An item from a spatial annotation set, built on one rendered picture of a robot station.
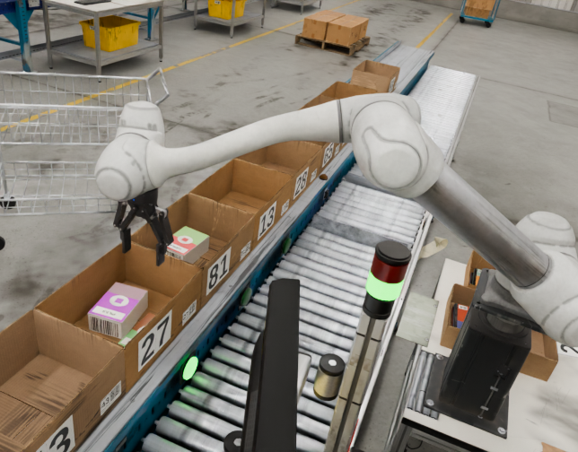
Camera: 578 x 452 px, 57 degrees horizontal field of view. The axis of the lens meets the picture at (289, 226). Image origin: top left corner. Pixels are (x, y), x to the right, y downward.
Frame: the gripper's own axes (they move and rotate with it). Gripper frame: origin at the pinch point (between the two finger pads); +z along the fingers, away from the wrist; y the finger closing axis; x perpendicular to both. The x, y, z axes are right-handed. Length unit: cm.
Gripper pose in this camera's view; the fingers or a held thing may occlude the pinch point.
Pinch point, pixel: (143, 250)
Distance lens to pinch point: 148.6
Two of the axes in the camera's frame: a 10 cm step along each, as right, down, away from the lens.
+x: -3.7, 4.4, -8.2
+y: -9.2, -3.0, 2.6
